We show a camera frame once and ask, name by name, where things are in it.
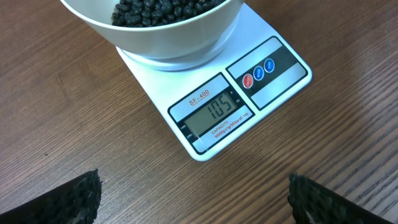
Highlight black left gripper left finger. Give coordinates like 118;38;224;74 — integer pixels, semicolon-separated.
1;169;102;224

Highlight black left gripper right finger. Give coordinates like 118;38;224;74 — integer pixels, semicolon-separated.
287;174;392;224

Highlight white bowl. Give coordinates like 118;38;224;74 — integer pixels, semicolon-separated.
61;0;244;59

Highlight black beans in bowl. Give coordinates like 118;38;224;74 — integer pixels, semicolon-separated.
111;0;224;28

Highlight white digital kitchen scale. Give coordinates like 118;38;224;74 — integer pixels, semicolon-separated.
119;4;312;161

